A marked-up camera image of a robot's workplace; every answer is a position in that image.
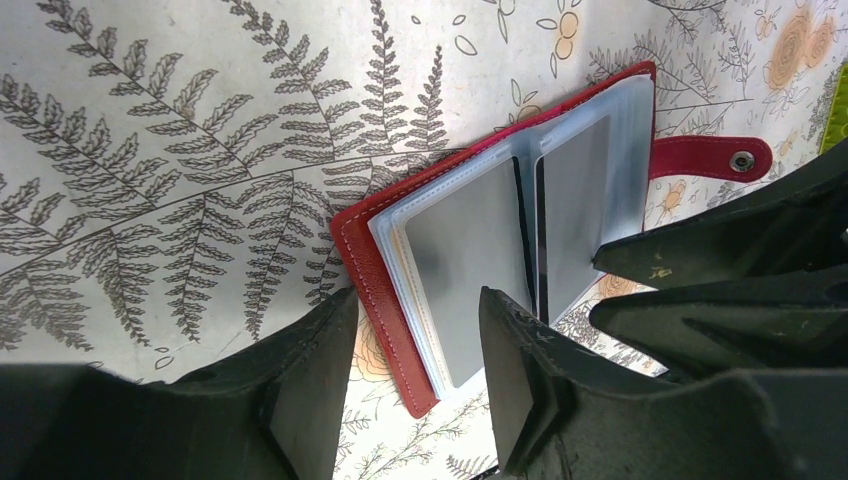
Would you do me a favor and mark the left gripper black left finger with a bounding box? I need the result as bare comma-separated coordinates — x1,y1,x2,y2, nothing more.
1,288,358,479

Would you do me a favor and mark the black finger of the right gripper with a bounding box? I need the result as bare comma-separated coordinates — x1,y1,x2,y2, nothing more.
593,141,847,289
589,265,847,379

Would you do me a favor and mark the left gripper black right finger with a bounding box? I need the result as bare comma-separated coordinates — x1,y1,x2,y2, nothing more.
479,287,847,479

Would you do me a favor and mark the black credit card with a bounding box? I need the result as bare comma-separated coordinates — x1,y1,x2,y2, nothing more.
405,159,531,390
534,116,610,324

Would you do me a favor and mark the red leather card holder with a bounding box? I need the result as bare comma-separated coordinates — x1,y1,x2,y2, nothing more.
331,61,773,419

